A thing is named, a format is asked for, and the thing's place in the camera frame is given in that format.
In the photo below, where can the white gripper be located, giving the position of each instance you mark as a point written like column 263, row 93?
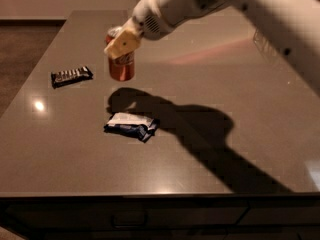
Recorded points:
column 149, row 16

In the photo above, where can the orange coke can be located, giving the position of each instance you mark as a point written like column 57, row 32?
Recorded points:
column 122, row 68

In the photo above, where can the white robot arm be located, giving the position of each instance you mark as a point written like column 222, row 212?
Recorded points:
column 291, row 26

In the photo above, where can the black chocolate bar wrapper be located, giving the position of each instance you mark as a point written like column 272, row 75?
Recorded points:
column 68, row 77

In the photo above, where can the blue white snack packet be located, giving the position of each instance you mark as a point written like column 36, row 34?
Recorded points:
column 132, row 125

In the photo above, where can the dark drawer with handle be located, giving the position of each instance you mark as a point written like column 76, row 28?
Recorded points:
column 128, row 215

